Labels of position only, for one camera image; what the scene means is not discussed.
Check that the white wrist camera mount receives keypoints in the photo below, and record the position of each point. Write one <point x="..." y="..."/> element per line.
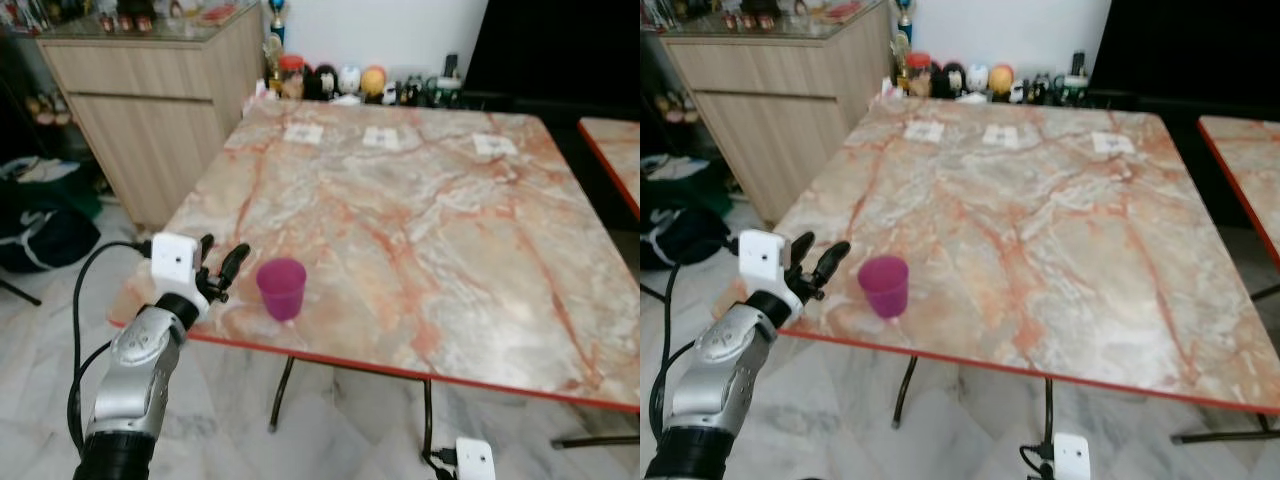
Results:
<point x="476" y="460"/>
<point x="1071" y="458"/>
<point x="762" y="256"/>
<point x="172" y="258"/>

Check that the black round figurine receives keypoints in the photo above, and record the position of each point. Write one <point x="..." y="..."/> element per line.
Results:
<point x="948" y="80"/>
<point x="321" y="83"/>

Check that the white round figurine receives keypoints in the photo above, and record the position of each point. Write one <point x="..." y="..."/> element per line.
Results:
<point x="977" y="77"/>
<point x="349" y="80"/>

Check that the black television screen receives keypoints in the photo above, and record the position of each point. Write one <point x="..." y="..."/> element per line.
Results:
<point x="1190" y="45"/>
<point x="560" y="45"/>

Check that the light wooden cabinet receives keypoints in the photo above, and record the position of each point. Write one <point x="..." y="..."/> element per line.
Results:
<point x="150" y="120"/>
<point x="780" y="115"/>

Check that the white paper card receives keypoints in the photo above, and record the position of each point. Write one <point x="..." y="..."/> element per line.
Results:
<point x="494" y="145"/>
<point x="381" y="138"/>
<point x="1113" y="143"/>
<point x="1002" y="136"/>
<point x="924" y="131"/>
<point x="303" y="133"/>

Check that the green cloth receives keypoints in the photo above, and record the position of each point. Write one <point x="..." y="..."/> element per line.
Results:
<point x="40" y="185"/>
<point x="675" y="180"/>

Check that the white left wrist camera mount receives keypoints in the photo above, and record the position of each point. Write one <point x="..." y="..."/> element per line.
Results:
<point x="762" y="256"/>
<point x="172" y="258"/>

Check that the jar with red lid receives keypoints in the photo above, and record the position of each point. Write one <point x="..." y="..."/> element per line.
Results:
<point x="292" y="78"/>
<point x="917" y="75"/>

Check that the purple plastic cup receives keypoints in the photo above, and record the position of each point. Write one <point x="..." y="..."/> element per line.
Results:
<point x="281" y="290"/>
<point x="884" y="288"/>

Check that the orange round figurine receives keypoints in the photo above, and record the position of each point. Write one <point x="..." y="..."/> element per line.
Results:
<point x="374" y="82"/>
<point x="1002" y="79"/>

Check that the marble table with red edge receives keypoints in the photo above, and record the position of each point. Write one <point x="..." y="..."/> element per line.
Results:
<point x="1250" y="170"/>
<point x="1040" y="250"/>
<point x="420" y="250"/>
<point x="618" y="150"/>

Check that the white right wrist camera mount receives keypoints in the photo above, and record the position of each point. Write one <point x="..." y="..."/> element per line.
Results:
<point x="1071" y="458"/>
<point x="476" y="460"/>

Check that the black bag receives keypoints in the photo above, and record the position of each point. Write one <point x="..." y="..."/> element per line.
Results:
<point x="680" y="238"/>
<point x="45" y="238"/>

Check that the blue and gold trophy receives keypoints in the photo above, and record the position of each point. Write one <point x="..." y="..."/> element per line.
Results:
<point x="277" y="20"/>
<point x="904" y="18"/>

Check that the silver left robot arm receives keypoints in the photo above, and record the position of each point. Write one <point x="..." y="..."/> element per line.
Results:
<point x="135" y="370"/>
<point x="718" y="370"/>

